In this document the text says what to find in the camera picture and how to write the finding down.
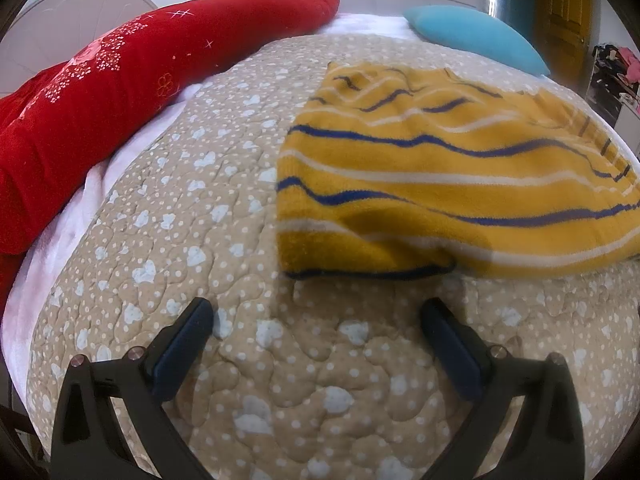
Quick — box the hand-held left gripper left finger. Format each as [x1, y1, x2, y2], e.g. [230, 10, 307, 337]
[50, 297, 216, 480]

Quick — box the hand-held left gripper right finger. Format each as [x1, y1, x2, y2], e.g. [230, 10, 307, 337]
[419, 298, 586, 480]

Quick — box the yellow striped knit sweater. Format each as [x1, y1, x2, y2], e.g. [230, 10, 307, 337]
[275, 60, 640, 281]

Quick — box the beige dotted quilt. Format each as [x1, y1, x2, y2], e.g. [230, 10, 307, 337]
[27, 35, 640, 480]

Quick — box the red floral pillow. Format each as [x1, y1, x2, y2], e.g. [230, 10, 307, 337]
[0, 0, 341, 311]

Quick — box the dark shelf with items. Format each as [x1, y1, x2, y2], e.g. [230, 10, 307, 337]
[585, 42, 640, 126]

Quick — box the teal pillow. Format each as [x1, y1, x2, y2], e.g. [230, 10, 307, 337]
[403, 5, 552, 78]

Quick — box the white headboard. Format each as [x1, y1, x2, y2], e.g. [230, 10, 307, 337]
[0, 0, 161, 103]

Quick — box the pink clothing pile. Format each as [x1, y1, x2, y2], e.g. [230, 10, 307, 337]
[616, 46, 640, 83]

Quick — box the wooden door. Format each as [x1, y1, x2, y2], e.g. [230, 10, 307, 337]
[532, 0, 601, 96]

